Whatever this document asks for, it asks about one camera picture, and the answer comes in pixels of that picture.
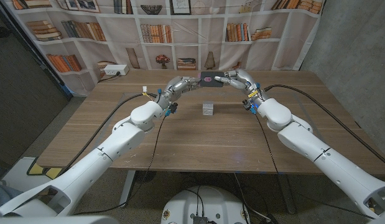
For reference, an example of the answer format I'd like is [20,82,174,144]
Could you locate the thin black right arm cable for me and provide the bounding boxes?
[256,113,280,175]

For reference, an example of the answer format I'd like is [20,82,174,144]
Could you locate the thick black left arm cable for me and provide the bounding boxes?
[55,92,157,177]

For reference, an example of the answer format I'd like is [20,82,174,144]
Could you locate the black torso cable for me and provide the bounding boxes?
[182,188,205,217]

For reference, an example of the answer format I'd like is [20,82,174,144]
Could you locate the small white cube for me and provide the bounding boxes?
[202,101,215,116]

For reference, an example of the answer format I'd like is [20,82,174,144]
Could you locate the white power strip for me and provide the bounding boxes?
[103,64,130,77]

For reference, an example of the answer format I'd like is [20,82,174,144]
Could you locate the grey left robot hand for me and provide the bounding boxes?
[154,75,202,108]

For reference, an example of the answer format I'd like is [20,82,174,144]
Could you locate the white yellow floor mat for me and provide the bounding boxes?
[0,157,56,187]

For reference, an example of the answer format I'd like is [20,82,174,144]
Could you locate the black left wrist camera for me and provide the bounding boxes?
[164,101,179,116]

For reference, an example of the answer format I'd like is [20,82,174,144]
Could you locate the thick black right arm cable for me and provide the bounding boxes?
[263,83,385,169]

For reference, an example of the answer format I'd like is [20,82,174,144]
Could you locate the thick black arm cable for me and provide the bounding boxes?
[263,83,385,169]
[55,92,157,177]

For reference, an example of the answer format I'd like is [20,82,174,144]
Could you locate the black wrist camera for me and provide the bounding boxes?
[242,99,258,115]
[164,101,179,116]

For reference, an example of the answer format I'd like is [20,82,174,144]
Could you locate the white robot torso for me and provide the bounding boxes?
[160,185,251,224]

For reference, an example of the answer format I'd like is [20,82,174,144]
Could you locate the black floor cable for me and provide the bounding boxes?
[291,191,376,220]

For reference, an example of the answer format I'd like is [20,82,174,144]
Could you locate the person leg blue jeans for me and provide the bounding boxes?
[0,182,17,209]

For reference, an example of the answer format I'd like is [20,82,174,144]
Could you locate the grey metal table leg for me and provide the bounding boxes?
[277,173,296,215]
[119,170,137,208]

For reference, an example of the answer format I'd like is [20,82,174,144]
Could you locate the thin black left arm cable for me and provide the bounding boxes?
[73,114,168,215]

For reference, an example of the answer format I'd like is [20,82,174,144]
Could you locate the black power strip cord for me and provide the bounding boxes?
[97,71,121,84]

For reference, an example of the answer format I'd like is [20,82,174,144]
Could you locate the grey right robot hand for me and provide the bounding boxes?
[222,68,267,105]

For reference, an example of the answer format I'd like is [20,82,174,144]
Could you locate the printed bookshelf backdrop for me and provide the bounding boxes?
[1,0,326,98]

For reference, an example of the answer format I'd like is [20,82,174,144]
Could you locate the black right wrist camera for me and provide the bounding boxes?
[242,99,258,115]

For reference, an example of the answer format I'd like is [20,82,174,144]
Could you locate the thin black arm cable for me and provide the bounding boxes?
[256,113,280,175]
[73,114,168,215]

